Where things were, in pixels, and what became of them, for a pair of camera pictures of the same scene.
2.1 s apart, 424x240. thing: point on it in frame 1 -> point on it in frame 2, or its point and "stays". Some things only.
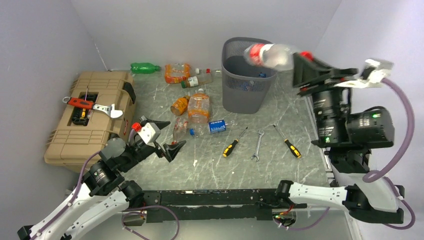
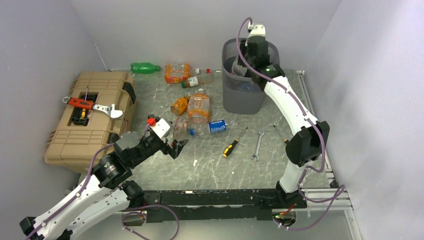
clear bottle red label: [272, 55] -> [237, 69]
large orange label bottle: [198, 107] stays
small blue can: [217, 126] stays
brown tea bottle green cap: [199, 79] stays
